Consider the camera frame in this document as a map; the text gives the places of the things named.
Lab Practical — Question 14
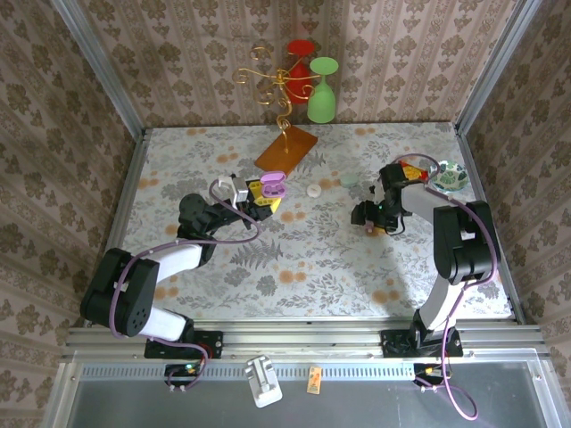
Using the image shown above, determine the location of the white plastic bracket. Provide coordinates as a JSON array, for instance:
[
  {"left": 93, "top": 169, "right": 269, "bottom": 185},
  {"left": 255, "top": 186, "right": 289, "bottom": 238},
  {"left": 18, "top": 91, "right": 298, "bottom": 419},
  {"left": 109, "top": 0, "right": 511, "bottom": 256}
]
[{"left": 243, "top": 355, "right": 285, "bottom": 409}]

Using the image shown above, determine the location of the red plastic goblet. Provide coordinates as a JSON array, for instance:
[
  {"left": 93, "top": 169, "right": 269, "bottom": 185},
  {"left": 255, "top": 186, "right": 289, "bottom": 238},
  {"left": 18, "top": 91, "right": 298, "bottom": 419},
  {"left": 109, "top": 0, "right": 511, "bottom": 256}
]
[{"left": 280, "top": 38, "right": 316, "bottom": 106}]

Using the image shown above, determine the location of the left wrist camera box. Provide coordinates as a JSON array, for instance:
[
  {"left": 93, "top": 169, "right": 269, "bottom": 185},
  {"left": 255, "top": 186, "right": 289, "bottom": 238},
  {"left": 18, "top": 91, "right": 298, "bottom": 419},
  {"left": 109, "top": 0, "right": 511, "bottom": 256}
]
[{"left": 217, "top": 176, "right": 250, "bottom": 204}]

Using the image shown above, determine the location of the grey slotted cable duct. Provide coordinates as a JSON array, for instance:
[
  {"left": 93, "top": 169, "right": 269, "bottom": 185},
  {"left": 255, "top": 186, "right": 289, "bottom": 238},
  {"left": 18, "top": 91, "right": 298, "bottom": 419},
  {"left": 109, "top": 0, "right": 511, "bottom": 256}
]
[{"left": 79, "top": 363, "right": 418, "bottom": 381}]

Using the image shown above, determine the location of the aluminium frame post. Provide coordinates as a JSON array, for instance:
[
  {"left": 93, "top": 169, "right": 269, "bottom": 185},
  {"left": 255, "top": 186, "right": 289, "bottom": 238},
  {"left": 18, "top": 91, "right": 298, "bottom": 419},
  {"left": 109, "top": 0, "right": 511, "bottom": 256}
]
[
  {"left": 454, "top": 0, "right": 550, "bottom": 135},
  {"left": 51, "top": 0, "right": 146, "bottom": 135}
]

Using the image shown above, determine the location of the green plastic goblet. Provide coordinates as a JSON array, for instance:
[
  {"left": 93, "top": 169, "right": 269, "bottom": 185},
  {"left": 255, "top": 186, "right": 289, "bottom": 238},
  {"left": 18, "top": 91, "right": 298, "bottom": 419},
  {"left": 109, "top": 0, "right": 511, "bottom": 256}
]
[{"left": 306, "top": 56, "right": 340, "bottom": 125}]

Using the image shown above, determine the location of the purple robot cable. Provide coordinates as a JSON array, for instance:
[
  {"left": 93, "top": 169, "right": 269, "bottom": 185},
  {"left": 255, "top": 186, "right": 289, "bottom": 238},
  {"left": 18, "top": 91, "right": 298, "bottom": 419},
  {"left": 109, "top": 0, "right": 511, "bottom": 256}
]
[
  {"left": 395, "top": 152, "right": 501, "bottom": 421},
  {"left": 109, "top": 177, "right": 264, "bottom": 393}
]

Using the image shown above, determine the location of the gold wire stand orange base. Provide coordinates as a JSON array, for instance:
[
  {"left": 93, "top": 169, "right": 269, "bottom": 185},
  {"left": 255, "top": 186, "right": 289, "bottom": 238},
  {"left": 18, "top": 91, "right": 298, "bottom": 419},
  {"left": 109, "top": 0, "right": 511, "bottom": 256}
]
[{"left": 235, "top": 44, "right": 319, "bottom": 177}]

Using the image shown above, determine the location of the aluminium table edge rail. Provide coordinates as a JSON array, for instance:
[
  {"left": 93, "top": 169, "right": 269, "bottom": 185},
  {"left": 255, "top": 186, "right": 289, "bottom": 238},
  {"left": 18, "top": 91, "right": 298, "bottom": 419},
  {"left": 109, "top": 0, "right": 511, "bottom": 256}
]
[
  {"left": 91, "top": 128, "right": 151, "bottom": 309},
  {"left": 452, "top": 122, "right": 527, "bottom": 325}
]

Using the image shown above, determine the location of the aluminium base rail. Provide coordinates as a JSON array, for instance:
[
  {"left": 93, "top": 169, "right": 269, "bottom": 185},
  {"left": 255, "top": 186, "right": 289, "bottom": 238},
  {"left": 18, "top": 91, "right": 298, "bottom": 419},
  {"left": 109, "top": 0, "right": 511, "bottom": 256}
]
[{"left": 62, "top": 318, "right": 552, "bottom": 362}]

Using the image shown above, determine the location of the red snack packet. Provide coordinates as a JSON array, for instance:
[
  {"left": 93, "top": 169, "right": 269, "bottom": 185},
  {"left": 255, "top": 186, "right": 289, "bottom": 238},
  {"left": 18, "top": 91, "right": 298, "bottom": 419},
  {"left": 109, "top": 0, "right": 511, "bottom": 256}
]
[{"left": 399, "top": 159, "right": 432, "bottom": 184}]

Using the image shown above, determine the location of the black controller board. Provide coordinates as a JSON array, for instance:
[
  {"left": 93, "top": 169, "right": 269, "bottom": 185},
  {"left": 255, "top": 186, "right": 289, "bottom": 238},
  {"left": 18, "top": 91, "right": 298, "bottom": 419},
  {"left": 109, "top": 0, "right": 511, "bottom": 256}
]
[
  {"left": 412, "top": 361, "right": 454, "bottom": 393},
  {"left": 163, "top": 361, "right": 209, "bottom": 393}
]

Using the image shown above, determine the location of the leaf pattern ceramic bowl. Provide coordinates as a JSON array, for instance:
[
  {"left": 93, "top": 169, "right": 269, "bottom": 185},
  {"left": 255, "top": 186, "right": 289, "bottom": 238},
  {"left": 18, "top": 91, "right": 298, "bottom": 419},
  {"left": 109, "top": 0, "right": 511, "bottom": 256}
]
[{"left": 428, "top": 159, "right": 468, "bottom": 193}]

